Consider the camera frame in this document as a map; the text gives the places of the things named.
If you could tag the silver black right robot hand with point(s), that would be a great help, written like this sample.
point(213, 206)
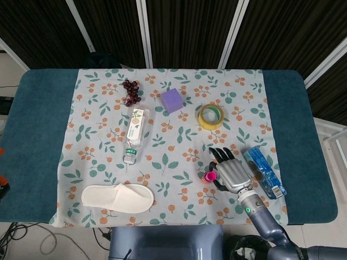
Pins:
point(235, 175)

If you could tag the pink plastic cup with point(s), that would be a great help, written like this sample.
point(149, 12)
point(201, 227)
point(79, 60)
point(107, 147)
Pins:
point(211, 176)

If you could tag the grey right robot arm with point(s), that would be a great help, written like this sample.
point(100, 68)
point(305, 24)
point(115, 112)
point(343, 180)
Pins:
point(260, 219)

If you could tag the blue biscuit package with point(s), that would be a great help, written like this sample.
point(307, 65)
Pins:
point(268, 173)

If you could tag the yellow packing tape roll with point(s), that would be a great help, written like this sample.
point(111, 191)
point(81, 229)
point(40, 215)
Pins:
point(206, 123)

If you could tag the black plastic bag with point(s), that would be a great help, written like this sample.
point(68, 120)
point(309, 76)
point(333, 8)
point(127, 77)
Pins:
point(246, 246)

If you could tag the floral print tablecloth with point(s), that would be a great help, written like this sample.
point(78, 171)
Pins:
point(168, 135)

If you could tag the purple foam cube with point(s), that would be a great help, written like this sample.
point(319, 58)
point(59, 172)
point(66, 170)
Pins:
point(172, 101)

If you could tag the blue-grey robot torso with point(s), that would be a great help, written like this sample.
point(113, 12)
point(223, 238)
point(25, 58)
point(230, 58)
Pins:
point(162, 241)

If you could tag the white metal rack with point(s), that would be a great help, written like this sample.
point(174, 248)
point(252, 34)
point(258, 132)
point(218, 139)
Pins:
point(330, 135)

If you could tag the clear plastic water bottle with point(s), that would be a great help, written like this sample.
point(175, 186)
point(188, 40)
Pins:
point(135, 127)

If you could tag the white cloth slipper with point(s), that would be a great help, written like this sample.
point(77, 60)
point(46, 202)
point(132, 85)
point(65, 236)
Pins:
point(116, 199)

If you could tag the dark red grape bunch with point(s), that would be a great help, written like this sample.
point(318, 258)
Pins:
point(131, 88)

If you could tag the dark padded chair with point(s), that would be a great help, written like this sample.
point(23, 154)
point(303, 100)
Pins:
point(100, 61)

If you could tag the teal table cover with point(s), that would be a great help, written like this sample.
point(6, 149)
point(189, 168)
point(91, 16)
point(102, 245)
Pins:
point(35, 135)

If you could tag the orange black clamp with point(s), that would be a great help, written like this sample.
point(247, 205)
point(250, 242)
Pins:
point(4, 187)

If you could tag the white screen frame post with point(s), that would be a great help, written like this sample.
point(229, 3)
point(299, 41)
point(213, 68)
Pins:
point(81, 27)
point(145, 32)
point(325, 65)
point(13, 52)
point(233, 32)

